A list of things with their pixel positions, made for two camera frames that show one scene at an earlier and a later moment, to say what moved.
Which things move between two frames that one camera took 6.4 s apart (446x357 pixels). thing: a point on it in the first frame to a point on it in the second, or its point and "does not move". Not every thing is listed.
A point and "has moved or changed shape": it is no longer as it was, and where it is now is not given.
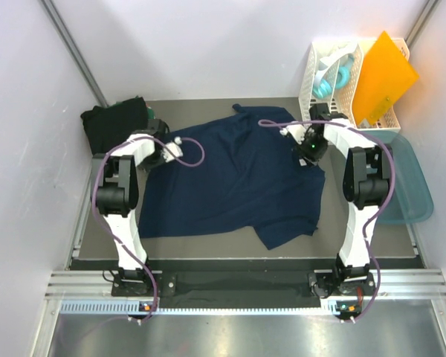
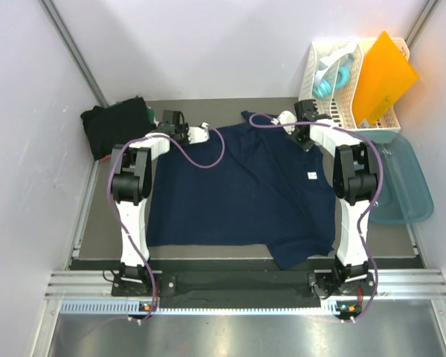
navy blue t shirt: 250,178 has moved or changed shape
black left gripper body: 152,159 to 182,131
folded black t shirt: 107,127 does not move
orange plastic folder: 385,76 does not move
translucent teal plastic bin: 411,199 does not move
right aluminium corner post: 420,21 does not move
